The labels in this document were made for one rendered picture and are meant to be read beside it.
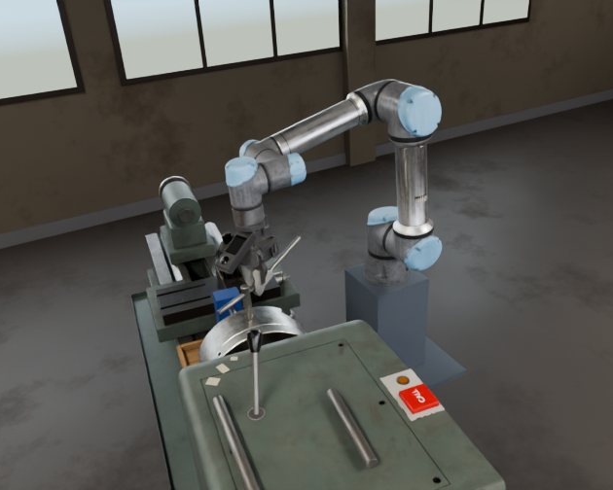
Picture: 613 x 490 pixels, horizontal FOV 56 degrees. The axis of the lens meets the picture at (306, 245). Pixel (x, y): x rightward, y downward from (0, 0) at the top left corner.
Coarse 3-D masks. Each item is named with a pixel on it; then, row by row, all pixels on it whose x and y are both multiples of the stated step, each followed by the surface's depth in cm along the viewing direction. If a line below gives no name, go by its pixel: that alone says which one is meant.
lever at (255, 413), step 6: (252, 354) 118; (252, 360) 118; (252, 366) 118; (258, 372) 118; (258, 378) 118; (258, 384) 118; (258, 390) 118; (258, 396) 118; (258, 402) 118; (252, 408) 119; (258, 408) 118; (252, 414) 117; (258, 414) 117; (264, 414) 117
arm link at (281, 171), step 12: (264, 156) 143; (276, 156) 141; (288, 156) 140; (300, 156) 141; (264, 168) 136; (276, 168) 137; (288, 168) 138; (300, 168) 139; (276, 180) 137; (288, 180) 139; (300, 180) 141
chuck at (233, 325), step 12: (240, 312) 153; (252, 312) 152; (264, 312) 153; (276, 312) 155; (228, 324) 151; (240, 324) 149; (252, 324) 148; (264, 324) 148; (288, 324) 151; (300, 324) 160; (216, 336) 150; (228, 336) 147; (204, 348) 151; (216, 348) 147; (204, 360) 149
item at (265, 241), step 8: (264, 224) 142; (256, 232) 143; (264, 232) 145; (256, 240) 143; (264, 240) 145; (272, 240) 146; (256, 248) 142; (264, 248) 143; (272, 248) 146; (248, 256) 144; (256, 256) 142; (264, 256) 146; (272, 256) 147; (248, 264) 146; (256, 264) 144
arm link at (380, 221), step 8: (384, 208) 184; (392, 208) 183; (376, 216) 178; (384, 216) 177; (392, 216) 176; (368, 224) 182; (376, 224) 178; (384, 224) 177; (392, 224) 176; (368, 232) 184; (376, 232) 179; (384, 232) 176; (368, 240) 185; (376, 240) 180; (384, 240) 176; (368, 248) 187; (376, 248) 182; (384, 248) 177; (384, 256) 182
